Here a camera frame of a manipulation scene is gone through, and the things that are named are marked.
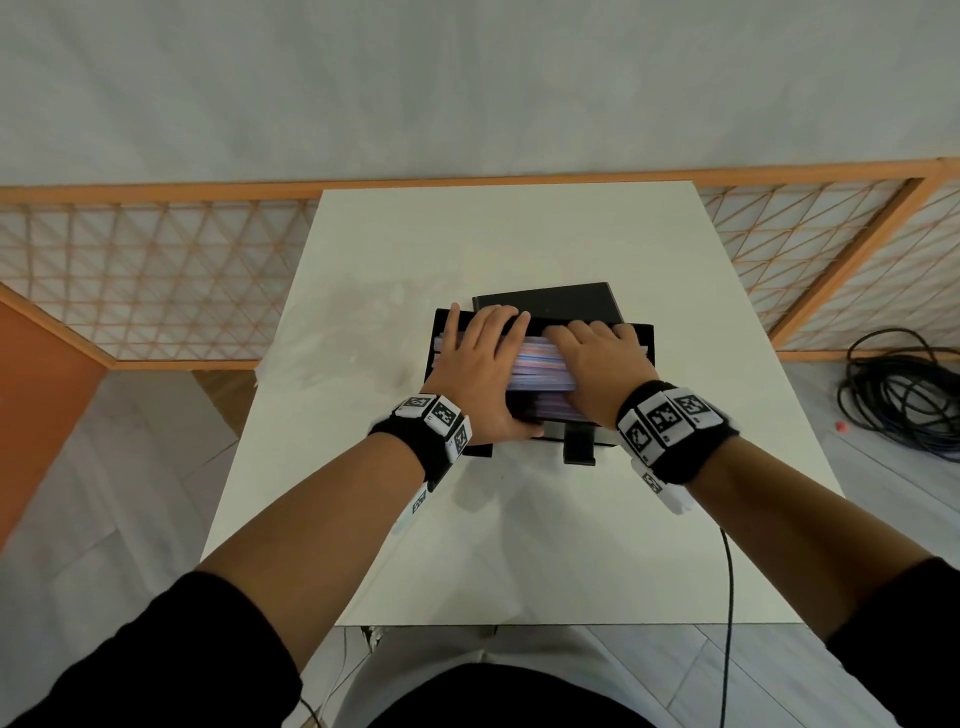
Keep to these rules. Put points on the person's right hand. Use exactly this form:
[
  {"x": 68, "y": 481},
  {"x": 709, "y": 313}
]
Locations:
[{"x": 604, "y": 375}]

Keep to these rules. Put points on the person's left hand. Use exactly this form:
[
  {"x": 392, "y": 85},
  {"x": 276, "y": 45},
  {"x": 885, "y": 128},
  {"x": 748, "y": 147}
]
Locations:
[{"x": 469, "y": 382}]

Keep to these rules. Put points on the person's right little finger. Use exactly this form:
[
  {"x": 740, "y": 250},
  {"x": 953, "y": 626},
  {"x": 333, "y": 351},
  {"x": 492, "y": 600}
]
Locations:
[{"x": 627, "y": 337}]

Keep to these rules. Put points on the person's left thumb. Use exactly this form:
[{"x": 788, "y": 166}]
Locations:
[{"x": 525, "y": 430}]

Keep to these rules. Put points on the person's left middle finger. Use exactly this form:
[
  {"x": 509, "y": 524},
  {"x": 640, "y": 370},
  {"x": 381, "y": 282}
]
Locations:
[{"x": 496, "y": 328}]

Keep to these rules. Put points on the person's left little finger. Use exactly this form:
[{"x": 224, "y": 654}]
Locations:
[{"x": 451, "y": 330}]

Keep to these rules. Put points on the person's right middle finger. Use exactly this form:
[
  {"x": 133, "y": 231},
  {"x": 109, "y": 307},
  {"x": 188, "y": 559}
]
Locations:
[{"x": 582, "y": 333}]

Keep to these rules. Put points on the stack of colourful cards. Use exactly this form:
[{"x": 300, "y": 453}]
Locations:
[{"x": 541, "y": 367}]

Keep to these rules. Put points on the person's left forearm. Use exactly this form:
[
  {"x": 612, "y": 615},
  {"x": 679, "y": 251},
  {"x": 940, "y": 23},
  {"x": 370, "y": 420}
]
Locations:
[{"x": 322, "y": 540}]

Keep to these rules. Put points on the person's right forearm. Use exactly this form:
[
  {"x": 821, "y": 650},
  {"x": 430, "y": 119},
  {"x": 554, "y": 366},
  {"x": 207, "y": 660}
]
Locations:
[{"x": 802, "y": 525}]

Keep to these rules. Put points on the black box lid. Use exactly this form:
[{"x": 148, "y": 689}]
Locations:
[{"x": 559, "y": 301}]

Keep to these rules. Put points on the black card box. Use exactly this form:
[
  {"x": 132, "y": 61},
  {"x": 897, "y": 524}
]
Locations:
[{"x": 577, "y": 442}]

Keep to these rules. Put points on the black wristband with marker tags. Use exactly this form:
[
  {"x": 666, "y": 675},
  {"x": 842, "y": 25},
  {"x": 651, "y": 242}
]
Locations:
[
  {"x": 439, "y": 431},
  {"x": 667, "y": 427}
]

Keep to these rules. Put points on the wooden lattice fence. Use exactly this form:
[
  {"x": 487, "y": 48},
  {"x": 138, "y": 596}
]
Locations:
[{"x": 150, "y": 277}]

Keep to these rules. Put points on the orange panel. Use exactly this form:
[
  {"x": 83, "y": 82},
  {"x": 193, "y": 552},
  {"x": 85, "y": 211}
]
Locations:
[{"x": 37, "y": 390}]

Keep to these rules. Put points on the person's black shirt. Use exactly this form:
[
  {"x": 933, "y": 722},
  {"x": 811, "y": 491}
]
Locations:
[{"x": 165, "y": 660}]

